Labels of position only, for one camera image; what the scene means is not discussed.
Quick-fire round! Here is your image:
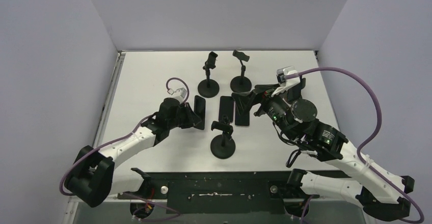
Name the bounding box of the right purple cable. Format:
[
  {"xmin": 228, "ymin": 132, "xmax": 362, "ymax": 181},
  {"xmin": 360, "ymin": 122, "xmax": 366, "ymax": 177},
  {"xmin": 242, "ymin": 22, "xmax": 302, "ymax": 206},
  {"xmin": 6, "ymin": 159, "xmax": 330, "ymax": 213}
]
[{"xmin": 285, "ymin": 66, "xmax": 425, "ymax": 224}]

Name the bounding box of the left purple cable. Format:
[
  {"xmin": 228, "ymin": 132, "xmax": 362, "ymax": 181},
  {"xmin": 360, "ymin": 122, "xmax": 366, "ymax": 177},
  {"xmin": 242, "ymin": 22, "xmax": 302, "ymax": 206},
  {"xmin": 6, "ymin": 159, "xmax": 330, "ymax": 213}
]
[{"xmin": 59, "ymin": 77, "xmax": 191, "ymax": 196}]

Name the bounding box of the black phone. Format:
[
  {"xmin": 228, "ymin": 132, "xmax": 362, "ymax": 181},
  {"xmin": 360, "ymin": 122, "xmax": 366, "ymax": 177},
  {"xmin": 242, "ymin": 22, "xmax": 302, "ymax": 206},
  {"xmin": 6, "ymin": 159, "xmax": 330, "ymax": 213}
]
[{"xmin": 194, "ymin": 95, "xmax": 206, "ymax": 130}]

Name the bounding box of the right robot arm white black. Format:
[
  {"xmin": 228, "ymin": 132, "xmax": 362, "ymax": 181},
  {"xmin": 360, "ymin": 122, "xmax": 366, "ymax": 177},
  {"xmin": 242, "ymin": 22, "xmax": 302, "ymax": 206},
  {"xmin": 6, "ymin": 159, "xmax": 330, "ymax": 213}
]
[{"xmin": 232, "ymin": 85, "xmax": 415, "ymax": 221}]

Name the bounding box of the dark blue-edged smartphone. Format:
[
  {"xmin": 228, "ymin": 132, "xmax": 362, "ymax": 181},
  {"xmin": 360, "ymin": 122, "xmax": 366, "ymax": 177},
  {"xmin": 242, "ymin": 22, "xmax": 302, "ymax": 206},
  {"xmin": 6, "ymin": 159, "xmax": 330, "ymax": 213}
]
[{"xmin": 286, "ymin": 78, "xmax": 306, "ymax": 104}]

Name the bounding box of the purple cable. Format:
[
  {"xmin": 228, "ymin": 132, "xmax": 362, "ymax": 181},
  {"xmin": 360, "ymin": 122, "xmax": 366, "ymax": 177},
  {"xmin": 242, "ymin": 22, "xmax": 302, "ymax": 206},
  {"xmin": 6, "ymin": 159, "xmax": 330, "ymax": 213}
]
[
  {"xmin": 285, "ymin": 66, "xmax": 425, "ymax": 224},
  {"xmin": 59, "ymin": 77, "xmax": 191, "ymax": 196}
]

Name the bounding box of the aluminium frame rail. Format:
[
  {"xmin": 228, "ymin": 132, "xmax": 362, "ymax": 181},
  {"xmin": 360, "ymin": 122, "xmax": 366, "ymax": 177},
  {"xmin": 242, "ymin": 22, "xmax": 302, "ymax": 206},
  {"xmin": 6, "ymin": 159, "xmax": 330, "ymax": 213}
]
[{"xmin": 62, "ymin": 51, "xmax": 126, "ymax": 223}]

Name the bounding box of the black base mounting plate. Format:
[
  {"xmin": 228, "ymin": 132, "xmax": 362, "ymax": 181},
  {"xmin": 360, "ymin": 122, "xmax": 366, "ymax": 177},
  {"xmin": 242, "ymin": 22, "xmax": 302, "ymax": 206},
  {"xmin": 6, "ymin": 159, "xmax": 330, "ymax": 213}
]
[{"xmin": 132, "ymin": 171, "xmax": 307, "ymax": 214}]

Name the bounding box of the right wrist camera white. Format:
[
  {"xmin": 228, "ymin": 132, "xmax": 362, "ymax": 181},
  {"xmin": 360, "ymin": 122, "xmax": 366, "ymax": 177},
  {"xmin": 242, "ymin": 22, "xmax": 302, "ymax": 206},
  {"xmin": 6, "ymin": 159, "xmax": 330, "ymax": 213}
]
[{"xmin": 271, "ymin": 66, "xmax": 301, "ymax": 97}]

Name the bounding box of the tall black tripod phone stand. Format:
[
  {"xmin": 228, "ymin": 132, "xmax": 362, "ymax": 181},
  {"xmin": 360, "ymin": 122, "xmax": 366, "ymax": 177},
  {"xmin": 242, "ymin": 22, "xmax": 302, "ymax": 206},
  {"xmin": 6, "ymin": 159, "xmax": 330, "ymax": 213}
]
[{"xmin": 210, "ymin": 115, "xmax": 236, "ymax": 159}]

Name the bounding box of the black round-base phone stand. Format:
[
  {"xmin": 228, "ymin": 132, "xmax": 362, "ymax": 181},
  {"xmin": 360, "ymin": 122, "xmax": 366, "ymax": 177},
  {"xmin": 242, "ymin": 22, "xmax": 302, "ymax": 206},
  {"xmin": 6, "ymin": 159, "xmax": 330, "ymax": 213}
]
[{"xmin": 230, "ymin": 50, "xmax": 252, "ymax": 93}]

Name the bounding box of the purple-edged black smartphone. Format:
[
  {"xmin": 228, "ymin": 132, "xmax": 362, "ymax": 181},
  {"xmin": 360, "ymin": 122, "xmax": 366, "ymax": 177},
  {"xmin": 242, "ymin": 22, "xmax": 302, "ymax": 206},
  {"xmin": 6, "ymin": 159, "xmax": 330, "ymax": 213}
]
[{"xmin": 218, "ymin": 96, "xmax": 234, "ymax": 123}]

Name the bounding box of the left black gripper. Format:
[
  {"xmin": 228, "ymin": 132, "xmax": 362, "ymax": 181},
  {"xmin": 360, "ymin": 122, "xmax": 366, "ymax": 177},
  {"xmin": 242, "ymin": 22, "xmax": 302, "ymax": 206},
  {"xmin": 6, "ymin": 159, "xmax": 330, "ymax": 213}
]
[{"xmin": 168, "ymin": 102, "xmax": 201, "ymax": 129}]

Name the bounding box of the black smartphone white edge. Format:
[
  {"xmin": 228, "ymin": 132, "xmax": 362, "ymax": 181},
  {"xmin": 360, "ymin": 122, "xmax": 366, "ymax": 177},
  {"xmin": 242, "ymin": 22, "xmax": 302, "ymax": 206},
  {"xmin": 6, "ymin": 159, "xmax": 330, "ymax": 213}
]
[{"xmin": 234, "ymin": 109, "xmax": 250, "ymax": 127}]

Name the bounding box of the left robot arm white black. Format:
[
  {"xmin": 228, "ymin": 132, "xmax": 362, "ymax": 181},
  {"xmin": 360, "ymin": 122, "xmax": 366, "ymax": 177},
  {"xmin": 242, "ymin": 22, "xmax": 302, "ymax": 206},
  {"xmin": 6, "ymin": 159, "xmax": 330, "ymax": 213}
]
[{"xmin": 59, "ymin": 98, "xmax": 202, "ymax": 207}]

